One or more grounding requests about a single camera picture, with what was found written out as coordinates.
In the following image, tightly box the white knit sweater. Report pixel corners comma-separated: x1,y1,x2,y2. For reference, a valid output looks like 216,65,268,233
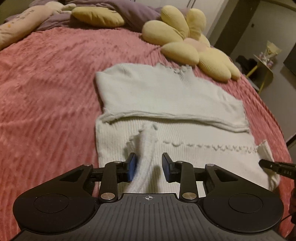
95,63,280,193

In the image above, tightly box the purple duvet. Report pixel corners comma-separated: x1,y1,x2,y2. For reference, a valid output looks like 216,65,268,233
1,1,187,35

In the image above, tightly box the pink ribbed bed blanket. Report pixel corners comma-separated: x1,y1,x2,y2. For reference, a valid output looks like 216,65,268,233
1,27,294,240

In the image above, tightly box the cream plush long pillow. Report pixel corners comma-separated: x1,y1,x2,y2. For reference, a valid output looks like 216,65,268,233
1,1,76,49

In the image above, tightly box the flower bouquet on table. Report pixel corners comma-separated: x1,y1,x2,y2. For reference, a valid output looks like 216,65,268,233
259,41,282,68

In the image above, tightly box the yellow flower shaped pillow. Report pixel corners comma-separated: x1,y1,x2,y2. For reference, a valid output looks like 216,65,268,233
142,5,240,83

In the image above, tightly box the yellow legged side table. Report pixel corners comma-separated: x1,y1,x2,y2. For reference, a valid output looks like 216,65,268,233
245,55,274,95

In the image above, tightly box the small yellow cushion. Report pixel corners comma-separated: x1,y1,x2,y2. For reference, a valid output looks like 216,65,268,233
72,6,125,28

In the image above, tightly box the dark object on table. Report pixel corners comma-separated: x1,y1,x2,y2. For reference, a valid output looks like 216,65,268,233
235,55,257,74

